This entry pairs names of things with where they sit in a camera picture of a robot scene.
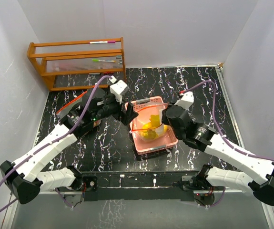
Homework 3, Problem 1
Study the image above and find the pink plastic basket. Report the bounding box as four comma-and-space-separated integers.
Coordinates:
129, 96, 178, 155

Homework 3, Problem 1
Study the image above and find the green marker pen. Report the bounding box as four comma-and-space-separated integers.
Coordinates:
92, 59, 116, 63

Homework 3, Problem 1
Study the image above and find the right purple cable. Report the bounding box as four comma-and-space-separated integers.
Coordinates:
179, 80, 274, 208

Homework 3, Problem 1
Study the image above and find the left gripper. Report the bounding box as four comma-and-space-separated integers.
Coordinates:
92, 86, 138, 125

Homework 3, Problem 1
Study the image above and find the black base bar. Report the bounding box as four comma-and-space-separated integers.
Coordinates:
83, 171, 212, 201

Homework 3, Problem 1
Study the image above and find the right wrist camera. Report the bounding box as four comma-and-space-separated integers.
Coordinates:
174, 92, 194, 110

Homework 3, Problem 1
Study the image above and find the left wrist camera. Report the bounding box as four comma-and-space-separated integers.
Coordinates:
110, 76, 129, 104

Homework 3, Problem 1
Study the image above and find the wooden shelf rack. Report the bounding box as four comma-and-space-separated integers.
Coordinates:
27, 37, 127, 92

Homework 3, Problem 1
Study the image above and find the pink white marker pen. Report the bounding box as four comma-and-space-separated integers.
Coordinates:
89, 41, 116, 44

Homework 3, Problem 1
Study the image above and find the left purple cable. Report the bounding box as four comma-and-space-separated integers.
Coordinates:
0, 75, 117, 217

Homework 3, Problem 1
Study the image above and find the purple cable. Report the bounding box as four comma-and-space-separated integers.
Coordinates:
179, 80, 274, 208
0, 75, 117, 217

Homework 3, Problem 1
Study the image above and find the clear zip bag orange zipper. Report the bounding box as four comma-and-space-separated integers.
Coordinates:
55, 92, 101, 139

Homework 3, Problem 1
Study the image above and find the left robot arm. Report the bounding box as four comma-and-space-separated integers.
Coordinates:
0, 85, 138, 204

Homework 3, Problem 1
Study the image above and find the yellow mango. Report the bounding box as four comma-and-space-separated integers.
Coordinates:
140, 114, 168, 141

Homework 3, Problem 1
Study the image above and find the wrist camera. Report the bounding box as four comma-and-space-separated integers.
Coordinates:
110, 76, 129, 104
174, 92, 194, 110

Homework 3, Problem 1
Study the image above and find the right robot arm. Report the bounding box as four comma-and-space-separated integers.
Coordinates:
162, 105, 274, 206

